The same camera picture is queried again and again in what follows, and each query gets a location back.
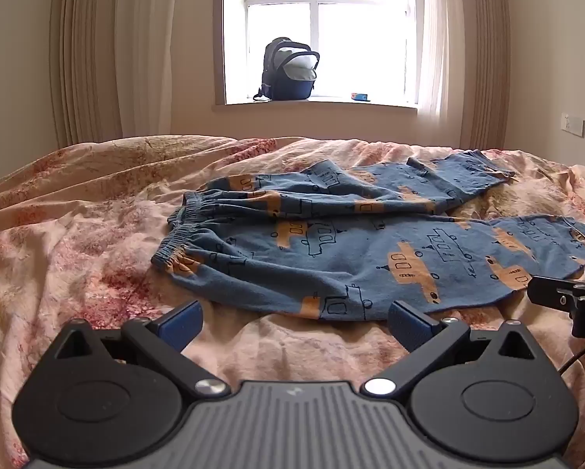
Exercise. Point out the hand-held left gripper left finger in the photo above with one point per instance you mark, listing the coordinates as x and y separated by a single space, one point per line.
181 323

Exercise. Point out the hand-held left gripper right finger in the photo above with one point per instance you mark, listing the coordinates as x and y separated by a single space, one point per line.
409 325

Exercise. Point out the blue printed pants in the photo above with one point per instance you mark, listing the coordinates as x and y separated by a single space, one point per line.
351 254

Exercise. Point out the pink floral bed blanket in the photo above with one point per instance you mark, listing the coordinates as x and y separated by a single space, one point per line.
77 234

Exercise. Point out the small blue box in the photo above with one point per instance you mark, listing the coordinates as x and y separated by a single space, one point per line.
361 96

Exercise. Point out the beige curtain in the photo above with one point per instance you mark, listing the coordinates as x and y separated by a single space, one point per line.
85 53
487 53

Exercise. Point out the white sheer curtain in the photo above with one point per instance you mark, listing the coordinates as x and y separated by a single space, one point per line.
148 49
441 49

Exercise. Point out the dark blue backpack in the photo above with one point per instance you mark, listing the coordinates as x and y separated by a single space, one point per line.
288 71

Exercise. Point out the white framed window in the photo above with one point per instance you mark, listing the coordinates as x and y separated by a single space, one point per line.
322 29

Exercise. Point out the white wall socket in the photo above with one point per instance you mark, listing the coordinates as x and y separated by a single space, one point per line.
573 125

